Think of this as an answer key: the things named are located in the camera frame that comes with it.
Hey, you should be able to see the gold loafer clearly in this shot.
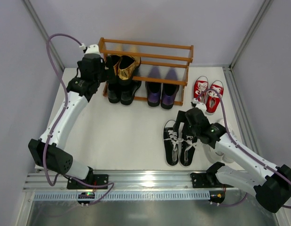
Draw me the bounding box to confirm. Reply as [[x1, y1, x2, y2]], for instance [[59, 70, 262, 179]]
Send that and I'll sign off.
[[118, 55, 141, 86], [107, 54, 122, 75]]

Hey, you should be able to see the black patent loafer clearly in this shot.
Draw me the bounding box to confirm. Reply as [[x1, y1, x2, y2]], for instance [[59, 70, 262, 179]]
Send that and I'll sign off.
[[120, 81, 142, 105], [107, 83, 121, 104]]

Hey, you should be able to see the red canvas sneaker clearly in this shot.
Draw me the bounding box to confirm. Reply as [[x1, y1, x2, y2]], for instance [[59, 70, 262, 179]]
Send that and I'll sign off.
[[206, 80, 224, 114], [193, 76, 208, 103]]

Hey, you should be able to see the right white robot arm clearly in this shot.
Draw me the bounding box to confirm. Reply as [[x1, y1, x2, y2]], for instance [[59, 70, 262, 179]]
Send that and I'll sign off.
[[164, 107, 291, 213]]

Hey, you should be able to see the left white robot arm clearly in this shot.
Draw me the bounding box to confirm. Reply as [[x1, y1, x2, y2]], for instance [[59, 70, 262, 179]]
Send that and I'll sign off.
[[28, 54, 115, 180]]

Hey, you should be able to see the orange wooden shoe shelf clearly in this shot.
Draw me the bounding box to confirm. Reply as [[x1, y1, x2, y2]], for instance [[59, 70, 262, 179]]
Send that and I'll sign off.
[[98, 37, 194, 106]]

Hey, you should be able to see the left white sneaker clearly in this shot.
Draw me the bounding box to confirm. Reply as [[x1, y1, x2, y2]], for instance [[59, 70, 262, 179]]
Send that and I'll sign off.
[[203, 144, 223, 164]]

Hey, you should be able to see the right black controller box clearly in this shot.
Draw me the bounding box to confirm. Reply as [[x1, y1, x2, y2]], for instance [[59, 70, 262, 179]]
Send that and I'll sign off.
[[209, 191, 226, 203]]

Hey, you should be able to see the black controller box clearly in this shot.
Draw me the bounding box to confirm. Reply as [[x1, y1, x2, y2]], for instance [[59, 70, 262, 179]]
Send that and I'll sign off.
[[209, 191, 226, 203], [77, 192, 95, 205]]

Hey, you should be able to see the left black controller box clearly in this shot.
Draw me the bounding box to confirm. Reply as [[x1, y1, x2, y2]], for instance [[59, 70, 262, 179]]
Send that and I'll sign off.
[[77, 192, 95, 205]]

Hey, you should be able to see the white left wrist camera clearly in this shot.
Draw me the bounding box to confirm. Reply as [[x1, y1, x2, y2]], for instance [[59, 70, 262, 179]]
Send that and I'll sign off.
[[79, 43, 101, 55]]

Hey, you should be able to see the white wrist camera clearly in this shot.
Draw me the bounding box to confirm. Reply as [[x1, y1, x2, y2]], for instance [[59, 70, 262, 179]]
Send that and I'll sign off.
[[191, 98, 207, 112], [79, 43, 101, 55]]

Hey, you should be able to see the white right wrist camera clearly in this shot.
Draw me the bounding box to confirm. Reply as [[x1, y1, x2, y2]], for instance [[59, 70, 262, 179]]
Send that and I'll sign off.
[[191, 98, 207, 112]]

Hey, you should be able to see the right side aluminium rail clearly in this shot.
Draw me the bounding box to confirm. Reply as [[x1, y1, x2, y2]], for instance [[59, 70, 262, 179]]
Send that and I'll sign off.
[[222, 67, 261, 155]]

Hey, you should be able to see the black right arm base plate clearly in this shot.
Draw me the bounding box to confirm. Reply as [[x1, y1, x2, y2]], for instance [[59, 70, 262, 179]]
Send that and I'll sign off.
[[190, 172, 224, 188]]

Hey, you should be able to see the left aluminium corner post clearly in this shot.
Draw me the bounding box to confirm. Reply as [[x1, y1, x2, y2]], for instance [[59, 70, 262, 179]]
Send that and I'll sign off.
[[21, 0, 65, 71]]

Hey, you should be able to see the aluminium corner post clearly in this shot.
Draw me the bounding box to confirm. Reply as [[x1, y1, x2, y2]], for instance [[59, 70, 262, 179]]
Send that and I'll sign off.
[[21, 0, 65, 71], [229, 0, 274, 71]]

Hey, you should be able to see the white slotted cable duct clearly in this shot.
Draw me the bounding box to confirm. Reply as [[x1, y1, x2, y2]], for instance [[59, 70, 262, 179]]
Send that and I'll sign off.
[[33, 190, 210, 201]]

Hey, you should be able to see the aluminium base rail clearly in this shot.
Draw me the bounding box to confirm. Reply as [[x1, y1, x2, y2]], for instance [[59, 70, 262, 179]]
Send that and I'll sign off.
[[22, 170, 281, 193]]

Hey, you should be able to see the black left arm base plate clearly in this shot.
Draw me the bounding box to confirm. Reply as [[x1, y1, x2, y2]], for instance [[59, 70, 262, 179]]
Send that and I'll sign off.
[[67, 174, 109, 190]]

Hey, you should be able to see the right aluminium corner post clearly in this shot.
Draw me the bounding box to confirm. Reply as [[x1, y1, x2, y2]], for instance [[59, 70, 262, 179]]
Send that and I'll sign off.
[[229, 0, 274, 71]]

